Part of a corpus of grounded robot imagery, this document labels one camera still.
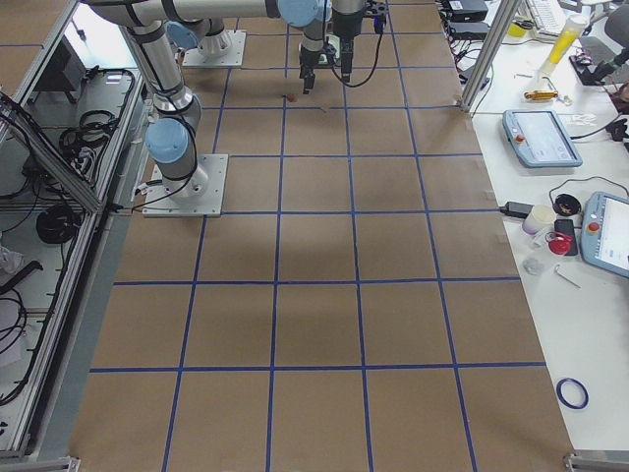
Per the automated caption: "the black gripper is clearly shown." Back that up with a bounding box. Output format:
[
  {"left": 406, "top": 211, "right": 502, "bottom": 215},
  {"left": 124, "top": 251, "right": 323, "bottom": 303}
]
[
  {"left": 300, "top": 46, "right": 354, "bottom": 94},
  {"left": 331, "top": 0, "right": 388, "bottom": 54}
]

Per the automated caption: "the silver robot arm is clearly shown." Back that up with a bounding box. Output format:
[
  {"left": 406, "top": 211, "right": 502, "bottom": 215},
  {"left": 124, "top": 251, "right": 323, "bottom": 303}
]
[
  {"left": 88, "top": 1, "right": 387, "bottom": 206},
  {"left": 162, "top": 1, "right": 328, "bottom": 94}
]

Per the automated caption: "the light green plate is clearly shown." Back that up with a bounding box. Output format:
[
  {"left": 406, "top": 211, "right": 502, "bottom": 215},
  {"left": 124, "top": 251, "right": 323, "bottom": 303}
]
[{"left": 318, "top": 34, "right": 341, "bottom": 68}]

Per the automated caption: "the upper teach pendant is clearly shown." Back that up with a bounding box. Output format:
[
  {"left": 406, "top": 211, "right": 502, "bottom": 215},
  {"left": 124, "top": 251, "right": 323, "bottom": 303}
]
[{"left": 502, "top": 109, "right": 583, "bottom": 168}]

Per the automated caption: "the teach pendant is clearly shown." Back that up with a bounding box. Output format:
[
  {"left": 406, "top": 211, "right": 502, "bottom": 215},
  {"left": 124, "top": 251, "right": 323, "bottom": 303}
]
[
  {"left": 502, "top": 109, "right": 583, "bottom": 168},
  {"left": 580, "top": 192, "right": 629, "bottom": 278}
]

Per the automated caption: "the yellow white bottle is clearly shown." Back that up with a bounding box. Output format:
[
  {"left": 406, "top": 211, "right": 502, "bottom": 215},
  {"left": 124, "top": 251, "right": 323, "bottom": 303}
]
[{"left": 538, "top": 14, "right": 590, "bottom": 77}]

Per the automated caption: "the black power brick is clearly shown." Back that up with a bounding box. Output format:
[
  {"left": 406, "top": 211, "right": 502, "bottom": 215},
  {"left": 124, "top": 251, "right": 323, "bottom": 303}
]
[{"left": 499, "top": 201, "right": 534, "bottom": 219}]

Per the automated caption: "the white plastic cup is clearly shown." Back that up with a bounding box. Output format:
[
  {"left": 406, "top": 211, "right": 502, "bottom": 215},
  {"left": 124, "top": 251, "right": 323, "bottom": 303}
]
[{"left": 522, "top": 205, "right": 556, "bottom": 235}]

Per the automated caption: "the silver allen key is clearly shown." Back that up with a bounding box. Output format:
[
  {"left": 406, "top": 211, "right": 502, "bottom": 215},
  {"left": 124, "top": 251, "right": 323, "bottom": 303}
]
[{"left": 553, "top": 265, "right": 582, "bottom": 289}]

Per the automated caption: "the lower teach pendant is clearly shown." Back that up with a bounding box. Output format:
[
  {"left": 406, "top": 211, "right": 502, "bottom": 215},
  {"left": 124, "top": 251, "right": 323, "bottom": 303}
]
[{"left": 580, "top": 192, "right": 629, "bottom": 278}]

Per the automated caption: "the blue tape roll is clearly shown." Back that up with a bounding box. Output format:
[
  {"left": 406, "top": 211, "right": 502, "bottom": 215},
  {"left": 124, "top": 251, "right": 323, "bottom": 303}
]
[{"left": 555, "top": 378, "right": 590, "bottom": 411}]

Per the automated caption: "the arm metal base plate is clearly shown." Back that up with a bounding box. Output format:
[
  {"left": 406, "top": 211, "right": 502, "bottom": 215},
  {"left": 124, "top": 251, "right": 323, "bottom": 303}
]
[
  {"left": 142, "top": 154, "right": 229, "bottom": 217},
  {"left": 183, "top": 29, "right": 247, "bottom": 69}
]

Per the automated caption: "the aluminium frame post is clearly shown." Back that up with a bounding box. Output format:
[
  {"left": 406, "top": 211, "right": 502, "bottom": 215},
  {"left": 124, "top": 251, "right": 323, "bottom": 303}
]
[{"left": 460, "top": 0, "right": 521, "bottom": 112}]

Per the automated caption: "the yellow handled screwdriver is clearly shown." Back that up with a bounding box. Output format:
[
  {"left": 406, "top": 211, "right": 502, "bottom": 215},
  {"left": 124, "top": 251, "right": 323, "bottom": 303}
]
[{"left": 523, "top": 90, "right": 558, "bottom": 101}]

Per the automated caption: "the aluminium frame rail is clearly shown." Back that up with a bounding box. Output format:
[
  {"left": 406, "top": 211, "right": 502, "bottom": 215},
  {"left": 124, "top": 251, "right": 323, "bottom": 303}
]
[{"left": 1, "top": 92, "right": 103, "bottom": 213}]

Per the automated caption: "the black cable coil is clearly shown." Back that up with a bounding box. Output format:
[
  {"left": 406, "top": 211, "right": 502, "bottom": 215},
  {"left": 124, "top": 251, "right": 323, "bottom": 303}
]
[{"left": 35, "top": 202, "right": 82, "bottom": 246}]

